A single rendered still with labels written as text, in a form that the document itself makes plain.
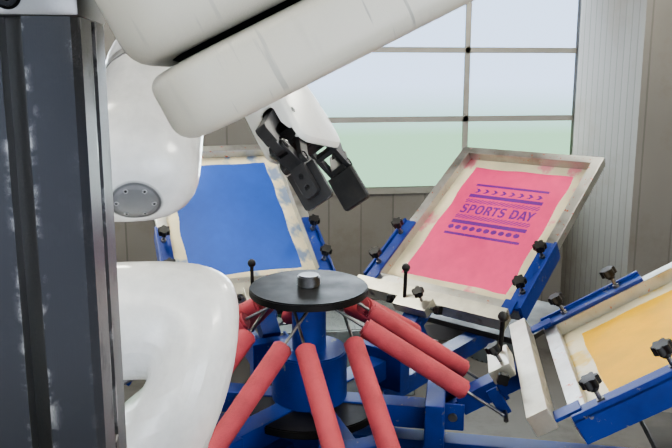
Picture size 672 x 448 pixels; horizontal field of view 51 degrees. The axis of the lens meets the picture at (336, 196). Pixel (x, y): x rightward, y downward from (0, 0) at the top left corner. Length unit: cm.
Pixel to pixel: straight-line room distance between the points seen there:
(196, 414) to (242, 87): 31
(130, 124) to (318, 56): 31
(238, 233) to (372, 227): 220
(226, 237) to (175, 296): 220
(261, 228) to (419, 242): 61
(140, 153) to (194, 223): 224
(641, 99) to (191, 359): 408
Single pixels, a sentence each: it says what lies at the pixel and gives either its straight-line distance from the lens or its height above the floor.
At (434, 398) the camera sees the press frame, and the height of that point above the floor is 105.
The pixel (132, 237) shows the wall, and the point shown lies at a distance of 476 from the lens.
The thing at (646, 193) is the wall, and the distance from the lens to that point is 453.
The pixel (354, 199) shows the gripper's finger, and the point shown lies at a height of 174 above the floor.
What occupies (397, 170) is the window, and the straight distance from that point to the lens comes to 475.
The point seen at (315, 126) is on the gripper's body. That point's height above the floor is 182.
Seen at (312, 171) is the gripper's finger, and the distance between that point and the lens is 66.
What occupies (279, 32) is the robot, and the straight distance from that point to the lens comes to 21.
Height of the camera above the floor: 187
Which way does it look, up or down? 10 degrees down
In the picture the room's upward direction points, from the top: straight up
